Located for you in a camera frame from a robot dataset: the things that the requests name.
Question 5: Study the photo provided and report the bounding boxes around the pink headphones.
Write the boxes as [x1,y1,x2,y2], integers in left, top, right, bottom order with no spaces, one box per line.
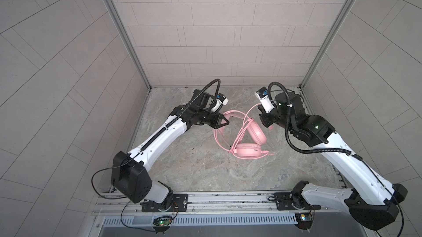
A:
[213,105,273,160]

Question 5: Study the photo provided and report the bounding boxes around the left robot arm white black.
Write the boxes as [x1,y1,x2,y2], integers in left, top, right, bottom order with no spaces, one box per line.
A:
[111,105,230,211]

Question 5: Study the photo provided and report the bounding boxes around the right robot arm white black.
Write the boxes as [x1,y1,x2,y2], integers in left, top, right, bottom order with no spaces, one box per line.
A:
[256,87,408,231]

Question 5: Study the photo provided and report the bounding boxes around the right circuit board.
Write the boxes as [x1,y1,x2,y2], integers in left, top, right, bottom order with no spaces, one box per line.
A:
[295,213,313,230]

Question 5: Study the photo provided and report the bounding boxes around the circuit board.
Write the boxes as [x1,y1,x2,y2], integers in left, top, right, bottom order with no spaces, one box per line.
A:
[152,216,173,227]
[295,213,313,230]

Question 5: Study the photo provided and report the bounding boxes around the left circuit board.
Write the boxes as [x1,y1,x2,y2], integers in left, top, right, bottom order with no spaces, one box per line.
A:
[152,216,173,227]

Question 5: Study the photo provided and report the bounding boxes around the ventilation grille strip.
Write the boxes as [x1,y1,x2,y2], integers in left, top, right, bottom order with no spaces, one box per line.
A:
[103,213,298,227]

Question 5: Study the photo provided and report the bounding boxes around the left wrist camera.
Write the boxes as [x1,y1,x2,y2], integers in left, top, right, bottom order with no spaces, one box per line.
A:
[190,89,228,115]

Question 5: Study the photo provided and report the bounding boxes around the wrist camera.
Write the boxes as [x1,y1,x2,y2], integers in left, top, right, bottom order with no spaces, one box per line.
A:
[190,89,228,115]
[255,86,275,114]

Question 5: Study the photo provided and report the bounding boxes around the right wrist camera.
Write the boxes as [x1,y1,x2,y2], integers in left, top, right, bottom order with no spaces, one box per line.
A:
[255,86,275,114]

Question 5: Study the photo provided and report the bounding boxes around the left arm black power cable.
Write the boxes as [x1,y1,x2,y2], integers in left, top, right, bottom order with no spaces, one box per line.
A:
[91,78,222,233]

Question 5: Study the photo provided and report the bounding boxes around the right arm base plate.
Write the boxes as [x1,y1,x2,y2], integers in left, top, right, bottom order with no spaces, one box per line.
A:
[268,192,322,211]

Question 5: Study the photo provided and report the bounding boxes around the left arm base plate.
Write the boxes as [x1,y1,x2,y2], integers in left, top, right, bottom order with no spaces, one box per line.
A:
[140,194,189,212]

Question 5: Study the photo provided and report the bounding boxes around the aluminium mounting rail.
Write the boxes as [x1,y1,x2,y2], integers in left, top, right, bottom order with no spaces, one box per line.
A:
[92,189,352,215]

